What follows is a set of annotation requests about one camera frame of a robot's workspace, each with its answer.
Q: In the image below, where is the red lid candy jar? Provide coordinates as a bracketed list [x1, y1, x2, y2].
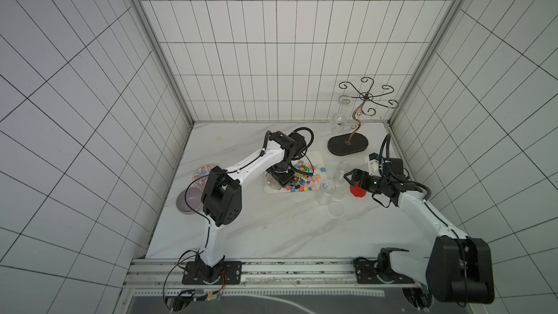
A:
[265, 173, 283, 191]

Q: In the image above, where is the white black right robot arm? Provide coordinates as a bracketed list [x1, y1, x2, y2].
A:
[344, 135, 495, 309]

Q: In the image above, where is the clear large jar lid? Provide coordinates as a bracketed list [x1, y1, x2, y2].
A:
[328, 201, 344, 218]

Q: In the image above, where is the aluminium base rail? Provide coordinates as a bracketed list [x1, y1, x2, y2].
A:
[124, 257, 430, 297]

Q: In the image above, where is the colourful candy jar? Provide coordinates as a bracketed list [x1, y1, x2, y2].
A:
[316, 180, 336, 206]

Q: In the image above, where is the clear hanging wine glass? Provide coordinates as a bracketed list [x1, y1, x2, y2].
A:
[330, 94, 352, 135]

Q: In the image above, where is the pile of star candies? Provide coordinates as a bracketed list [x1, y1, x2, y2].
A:
[283, 160, 328, 193]

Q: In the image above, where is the colourful patterned plate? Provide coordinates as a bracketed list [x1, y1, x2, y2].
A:
[193, 164, 216, 185]

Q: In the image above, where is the small clear candy jar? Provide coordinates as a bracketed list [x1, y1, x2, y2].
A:
[333, 161, 350, 186]

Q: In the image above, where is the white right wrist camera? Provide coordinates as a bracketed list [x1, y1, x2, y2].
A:
[368, 153, 383, 176]

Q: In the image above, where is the grey purple plate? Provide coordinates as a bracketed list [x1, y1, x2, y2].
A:
[176, 187, 203, 215]

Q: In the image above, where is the white cutting board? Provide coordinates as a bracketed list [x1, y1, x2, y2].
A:
[262, 151, 330, 194]

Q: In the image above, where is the copper glass rack dark base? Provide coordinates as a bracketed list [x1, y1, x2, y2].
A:
[327, 76, 399, 156]

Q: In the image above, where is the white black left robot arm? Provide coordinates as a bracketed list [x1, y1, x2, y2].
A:
[177, 126, 315, 285]

